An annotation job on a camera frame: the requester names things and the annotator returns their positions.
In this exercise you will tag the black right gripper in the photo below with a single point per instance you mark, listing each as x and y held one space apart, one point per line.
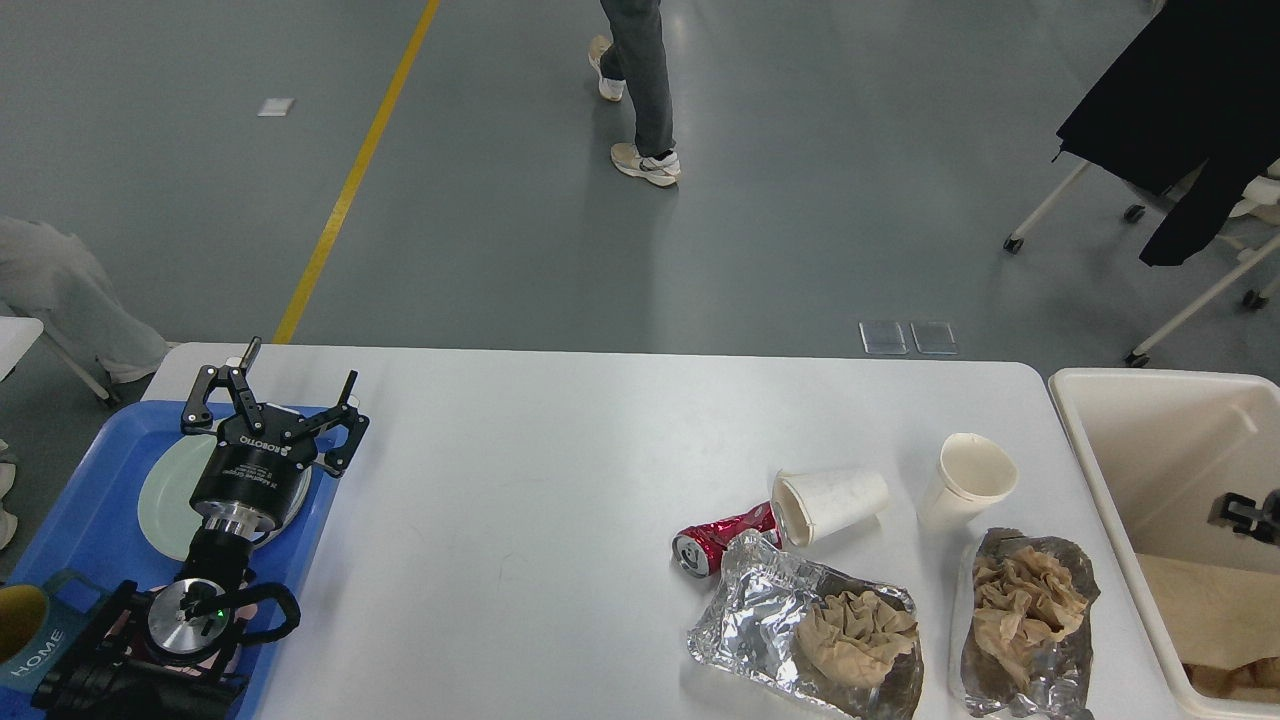
1243 516

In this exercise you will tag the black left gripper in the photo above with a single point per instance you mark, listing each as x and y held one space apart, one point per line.
252 475

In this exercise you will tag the brown paper bag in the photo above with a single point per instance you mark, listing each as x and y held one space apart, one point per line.
1223 618
1257 682

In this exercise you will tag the green plate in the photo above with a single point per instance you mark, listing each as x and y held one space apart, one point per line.
166 519

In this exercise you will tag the dark teal mug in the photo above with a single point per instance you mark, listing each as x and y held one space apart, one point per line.
40 622

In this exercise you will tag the foil wrapper with napkin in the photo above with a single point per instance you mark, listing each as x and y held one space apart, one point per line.
810 631

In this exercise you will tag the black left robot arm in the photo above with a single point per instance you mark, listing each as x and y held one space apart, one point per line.
98 678

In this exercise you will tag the foil bag under right arm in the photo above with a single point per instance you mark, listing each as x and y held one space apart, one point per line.
1021 642

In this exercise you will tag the beige plastic bin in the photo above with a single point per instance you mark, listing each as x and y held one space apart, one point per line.
1157 448

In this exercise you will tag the white paper cup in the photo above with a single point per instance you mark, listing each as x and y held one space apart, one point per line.
810 506
972 474

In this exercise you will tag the person in light trousers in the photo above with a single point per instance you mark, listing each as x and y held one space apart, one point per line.
53 277

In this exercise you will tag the black jacket on chair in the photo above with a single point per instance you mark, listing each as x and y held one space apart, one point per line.
1194 94

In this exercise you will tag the crushed red soda can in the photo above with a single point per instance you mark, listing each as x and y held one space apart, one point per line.
699 550

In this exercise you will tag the person in grey jeans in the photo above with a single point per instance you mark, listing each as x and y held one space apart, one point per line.
634 60

